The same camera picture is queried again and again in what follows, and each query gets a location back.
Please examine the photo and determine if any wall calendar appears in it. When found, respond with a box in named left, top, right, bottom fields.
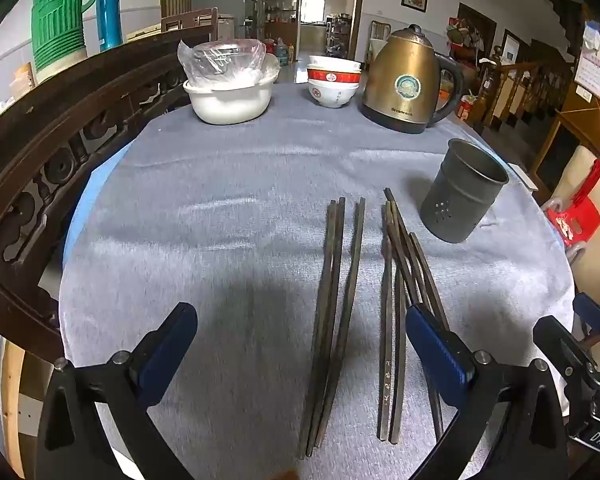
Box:
left=575, top=20, right=600, bottom=101

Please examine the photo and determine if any grey tablecloth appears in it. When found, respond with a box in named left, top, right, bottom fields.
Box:
left=59, top=80, right=576, bottom=480

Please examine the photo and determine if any white plastic basin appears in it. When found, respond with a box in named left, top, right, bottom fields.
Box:
left=182, top=52, right=281, bottom=125

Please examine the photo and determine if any white bowl with red emblem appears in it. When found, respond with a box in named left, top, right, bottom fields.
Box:
left=308, top=82, right=359, bottom=109

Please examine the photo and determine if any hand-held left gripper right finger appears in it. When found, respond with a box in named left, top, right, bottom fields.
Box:
left=405, top=304, right=568, bottom=480

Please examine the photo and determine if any metal kitchen rack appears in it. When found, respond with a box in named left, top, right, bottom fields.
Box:
left=325, top=16, right=352, bottom=58

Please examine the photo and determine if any dark wooden chair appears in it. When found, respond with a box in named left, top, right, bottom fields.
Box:
left=161, top=7, right=219, bottom=36
left=0, top=7, right=220, bottom=361

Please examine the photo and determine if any light wooden chair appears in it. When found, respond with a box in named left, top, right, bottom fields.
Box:
left=369, top=20, right=392, bottom=61

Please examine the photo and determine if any grey metal chopstick holder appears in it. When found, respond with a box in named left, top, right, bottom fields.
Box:
left=420, top=138, right=510, bottom=244

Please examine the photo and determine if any wooden stair railing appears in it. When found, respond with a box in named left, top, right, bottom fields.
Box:
left=472, top=45, right=581, bottom=131

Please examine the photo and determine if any plastic-wrapped steel bowl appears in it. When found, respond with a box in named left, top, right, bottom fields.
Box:
left=177, top=39, right=267, bottom=88

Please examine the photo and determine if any blue thermos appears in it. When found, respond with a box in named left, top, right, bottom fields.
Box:
left=96, top=0, right=124, bottom=52

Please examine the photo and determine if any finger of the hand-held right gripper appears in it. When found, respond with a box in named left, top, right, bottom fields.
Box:
left=532, top=315, right=598, bottom=388
left=574, top=292, right=600, bottom=342

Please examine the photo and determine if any green thermos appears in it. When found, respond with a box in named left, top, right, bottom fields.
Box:
left=31, top=0, right=102, bottom=83

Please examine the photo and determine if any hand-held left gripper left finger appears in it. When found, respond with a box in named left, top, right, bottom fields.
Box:
left=37, top=302, right=199, bottom=480

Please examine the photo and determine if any gold electric kettle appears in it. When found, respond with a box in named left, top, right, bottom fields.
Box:
left=358, top=24, right=465, bottom=135

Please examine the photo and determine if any white chest freezer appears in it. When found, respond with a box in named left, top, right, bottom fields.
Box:
left=217, top=12, right=238, bottom=41

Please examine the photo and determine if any red banded porcelain bowl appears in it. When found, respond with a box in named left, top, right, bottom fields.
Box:
left=307, top=69, right=362, bottom=86

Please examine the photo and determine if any beige box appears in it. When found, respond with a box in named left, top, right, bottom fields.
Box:
left=10, top=62, right=36, bottom=93

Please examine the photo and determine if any white porcelain bowl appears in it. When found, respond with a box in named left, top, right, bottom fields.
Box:
left=307, top=55, right=363, bottom=73

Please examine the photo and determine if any red plastic chair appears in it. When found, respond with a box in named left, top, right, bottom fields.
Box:
left=545, top=160, right=600, bottom=261

